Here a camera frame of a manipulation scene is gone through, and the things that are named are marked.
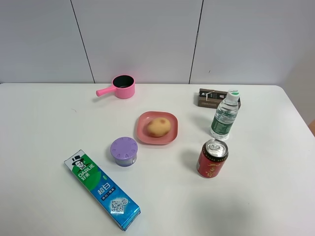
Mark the clear water bottle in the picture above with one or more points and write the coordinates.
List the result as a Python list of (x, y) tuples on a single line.
[(225, 115)]

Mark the red drink can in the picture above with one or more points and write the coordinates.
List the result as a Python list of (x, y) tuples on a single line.
[(212, 157)]

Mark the pink square plate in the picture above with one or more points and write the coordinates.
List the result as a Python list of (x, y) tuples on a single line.
[(143, 134)]

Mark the pink toy saucepan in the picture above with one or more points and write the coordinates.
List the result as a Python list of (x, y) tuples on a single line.
[(123, 87)]

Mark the purple lidded round container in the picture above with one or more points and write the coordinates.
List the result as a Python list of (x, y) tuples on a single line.
[(124, 150)]

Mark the Darlie toothpaste box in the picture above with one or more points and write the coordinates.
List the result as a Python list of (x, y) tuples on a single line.
[(122, 209)]

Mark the brown potato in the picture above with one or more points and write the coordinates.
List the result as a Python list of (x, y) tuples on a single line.
[(159, 127)]

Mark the brown rectangular box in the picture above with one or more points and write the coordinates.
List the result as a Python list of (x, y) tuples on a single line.
[(210, 98)]

